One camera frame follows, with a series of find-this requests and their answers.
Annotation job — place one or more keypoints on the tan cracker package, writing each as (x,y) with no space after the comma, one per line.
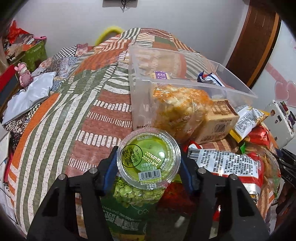
(219,121)

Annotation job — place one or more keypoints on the clear plastic storage bin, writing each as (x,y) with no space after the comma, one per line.
(183,68)

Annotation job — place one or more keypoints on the white cloth on bed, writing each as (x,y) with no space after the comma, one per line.
(22,102)

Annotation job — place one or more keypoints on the small black wall monitor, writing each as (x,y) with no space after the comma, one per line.
(119,3)

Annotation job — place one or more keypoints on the pink plush toy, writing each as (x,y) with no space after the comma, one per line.
(24,74)

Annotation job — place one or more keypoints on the yellow white snack bag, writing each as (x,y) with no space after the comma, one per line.
(249,118)

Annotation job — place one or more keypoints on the patchwork striped bed quilt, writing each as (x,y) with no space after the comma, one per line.
(87,114)

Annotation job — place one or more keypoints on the green peas snack bag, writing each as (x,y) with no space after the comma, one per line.
(135,214)

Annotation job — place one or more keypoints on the yellow curved tube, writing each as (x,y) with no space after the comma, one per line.
(107,33)

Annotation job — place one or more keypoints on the brown wooden door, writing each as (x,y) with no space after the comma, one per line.
(255,43)

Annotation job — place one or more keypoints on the green jelly cup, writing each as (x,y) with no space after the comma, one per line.
(148,159)

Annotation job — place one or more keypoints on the green storage box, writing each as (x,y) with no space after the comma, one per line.
(32,55)

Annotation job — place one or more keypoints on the white blue chip bag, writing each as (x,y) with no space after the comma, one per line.
(210,79)

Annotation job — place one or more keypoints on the red white barcode snack bag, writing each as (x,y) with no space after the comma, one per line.
(249,168)

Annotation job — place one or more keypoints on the clear bag orange snacks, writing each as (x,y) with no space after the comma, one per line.
(271,167)

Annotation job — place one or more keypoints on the red plastic bag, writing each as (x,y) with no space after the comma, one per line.
(14,32)

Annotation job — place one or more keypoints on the orange puffed snack bag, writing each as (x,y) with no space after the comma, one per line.
(179,110)

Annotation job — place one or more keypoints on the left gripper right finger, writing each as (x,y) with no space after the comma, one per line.
(239,217)

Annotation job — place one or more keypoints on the red shoe box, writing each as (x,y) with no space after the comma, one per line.
(8,78)

